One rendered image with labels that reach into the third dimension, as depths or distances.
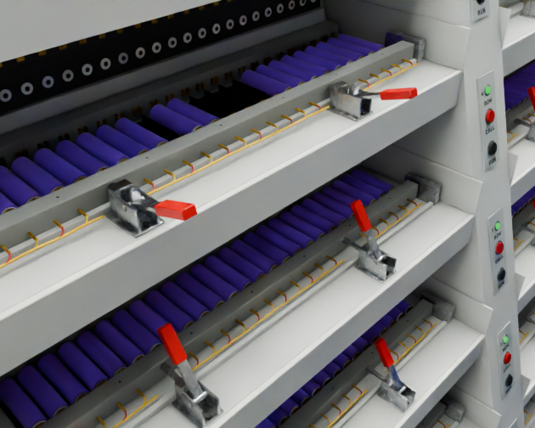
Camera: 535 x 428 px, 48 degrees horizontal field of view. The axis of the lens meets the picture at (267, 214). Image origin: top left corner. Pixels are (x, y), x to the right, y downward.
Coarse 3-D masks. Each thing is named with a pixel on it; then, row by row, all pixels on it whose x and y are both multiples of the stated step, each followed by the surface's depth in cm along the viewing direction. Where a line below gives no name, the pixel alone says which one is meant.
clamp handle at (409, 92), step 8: (352, 88) 60; (400, 88) 57; (408, 88) 56; (416, 88) 56; (360, 96) 60; (368, 96) 59; (376, 96) 58; (384, 96) 58; (392, 96) 57; (400, 96) 56; (408, 96) 56
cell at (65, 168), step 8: (40, 152) 52; (48, 152) 52; (40, 160) 51; (48, 160) 51; (56, 160) 51; (64, 160) 51; (48, 168) 51; (56, 168) 50; (64, 168) 50; (72, 168) 50; (56, 176) 50; (64, 176) 49; (72, 176) 49; (80, 176) 49
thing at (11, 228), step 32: (352, 64) 67; (384, 64) 69; (416, 64) 70; (288, 96) 60; (320, 96) 63; (224, 128) 54; (256, 128) 57; (128, 160) 50; (160, 160) 50; (192, 160) 53; (64, 192) 46; (96, 192) 47; (0, 224) 43; (32, 224) 44
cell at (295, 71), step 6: (276, 60) 69; (270, 66) 68; (276, 66) 68; (282, 66) 68; (288, 66) 67; (294, 66) 67; (288, 72) 67; (294, 72) 66; (300, 72) 66; (306, 72) 66; (300, 78) 66; (306, 78) 65; (312, 78) 65
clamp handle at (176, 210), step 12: (132, 192) 45; (132, 204) 45; (144, 204) 44; (156, 204) 43; (168, 204) 42; (180, 204) 41; (192, 204) 41; (168, 216) 42; (180, 216) 40; (192, 216) 41
